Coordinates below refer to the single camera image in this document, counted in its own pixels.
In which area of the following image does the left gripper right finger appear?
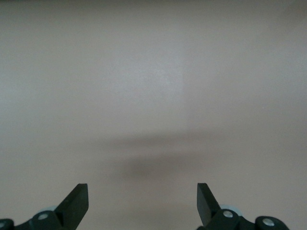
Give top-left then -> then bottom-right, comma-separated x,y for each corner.
195,183 -> 288,230

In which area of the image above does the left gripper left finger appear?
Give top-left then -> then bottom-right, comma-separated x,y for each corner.
0,183 -> 89,230

